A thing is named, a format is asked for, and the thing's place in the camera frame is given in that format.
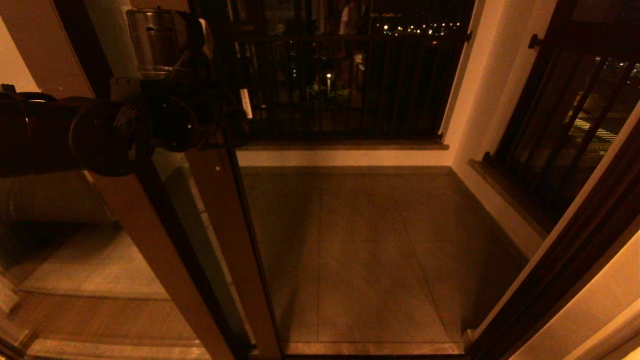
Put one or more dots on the metal floor door track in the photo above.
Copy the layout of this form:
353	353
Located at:
375	348

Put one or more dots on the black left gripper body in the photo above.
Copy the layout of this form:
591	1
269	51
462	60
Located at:
225	115

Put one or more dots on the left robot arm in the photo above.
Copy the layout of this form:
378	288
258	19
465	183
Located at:
50	130

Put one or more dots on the brown framed sliding glass door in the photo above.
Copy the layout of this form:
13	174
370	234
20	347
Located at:
225	225

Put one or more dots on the brown framed fixed glass panel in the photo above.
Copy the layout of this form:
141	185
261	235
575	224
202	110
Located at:
150	240

